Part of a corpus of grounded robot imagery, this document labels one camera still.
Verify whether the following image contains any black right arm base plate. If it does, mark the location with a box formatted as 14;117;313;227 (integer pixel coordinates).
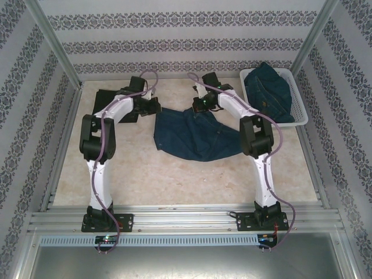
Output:
235;212;291;233

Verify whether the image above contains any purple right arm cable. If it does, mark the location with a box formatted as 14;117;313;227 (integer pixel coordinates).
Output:
187;72;299;253

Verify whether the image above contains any buttoned dark denim skirt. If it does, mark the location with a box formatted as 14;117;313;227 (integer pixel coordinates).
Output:
244;61;295;123

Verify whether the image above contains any white slotted cable duct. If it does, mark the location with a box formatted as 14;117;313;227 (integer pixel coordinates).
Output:
39;234;260;248

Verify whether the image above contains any black skirt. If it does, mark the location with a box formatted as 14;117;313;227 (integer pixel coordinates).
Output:
92;88;140;124

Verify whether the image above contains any aluminium cross rail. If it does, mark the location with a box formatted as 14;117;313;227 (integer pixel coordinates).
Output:
27;204;342;234

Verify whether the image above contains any aluminium frame post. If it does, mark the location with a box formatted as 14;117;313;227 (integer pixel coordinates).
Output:
26;0;84;90
287;0;342;82

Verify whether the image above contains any white plastic mesh basket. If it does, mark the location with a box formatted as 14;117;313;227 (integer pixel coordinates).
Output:
239;69;309;126

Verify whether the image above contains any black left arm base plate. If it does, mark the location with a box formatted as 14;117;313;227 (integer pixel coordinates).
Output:
82;213;135;233

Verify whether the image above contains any plain dark denim skirt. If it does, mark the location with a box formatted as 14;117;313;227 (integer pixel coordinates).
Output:
153;106;244;162

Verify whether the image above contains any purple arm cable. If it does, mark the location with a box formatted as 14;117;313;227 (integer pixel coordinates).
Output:
91;70;160;255
187;72;299;253

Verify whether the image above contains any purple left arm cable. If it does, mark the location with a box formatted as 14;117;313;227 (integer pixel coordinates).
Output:
91;70;160;255

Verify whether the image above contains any grey metal sheet panel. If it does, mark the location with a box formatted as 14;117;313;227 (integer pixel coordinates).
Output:
27;245;357;279

